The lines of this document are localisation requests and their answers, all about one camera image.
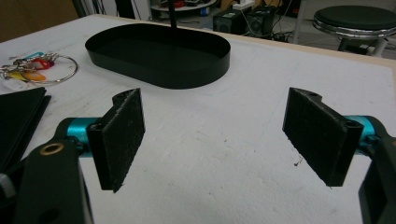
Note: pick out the white power strip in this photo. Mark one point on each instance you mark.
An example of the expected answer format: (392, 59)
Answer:
(243, 4)

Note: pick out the black speaker box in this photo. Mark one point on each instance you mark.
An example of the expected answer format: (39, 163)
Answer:
(261, 20)
(229, 21)

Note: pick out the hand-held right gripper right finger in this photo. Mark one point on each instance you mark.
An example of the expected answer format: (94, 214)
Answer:
(320, 137)

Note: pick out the white round table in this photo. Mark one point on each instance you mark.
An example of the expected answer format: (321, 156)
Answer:
(186, 5)

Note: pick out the black oval tray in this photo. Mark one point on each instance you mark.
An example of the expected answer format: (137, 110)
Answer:
(155, 57)

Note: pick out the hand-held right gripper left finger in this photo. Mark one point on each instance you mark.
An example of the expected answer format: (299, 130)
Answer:
(118, 140)

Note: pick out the black upright pole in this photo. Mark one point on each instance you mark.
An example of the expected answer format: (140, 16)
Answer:
(172, 14)

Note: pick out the brown board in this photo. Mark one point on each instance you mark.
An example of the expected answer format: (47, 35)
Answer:
(34, 17)

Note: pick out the black folded wallet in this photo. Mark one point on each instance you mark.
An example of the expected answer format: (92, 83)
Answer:
(18, 115)

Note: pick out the white metal table leg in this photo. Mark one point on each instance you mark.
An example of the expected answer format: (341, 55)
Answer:
(299, 21)

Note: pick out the round black stool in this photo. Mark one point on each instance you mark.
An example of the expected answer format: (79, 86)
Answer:
(358, 18)

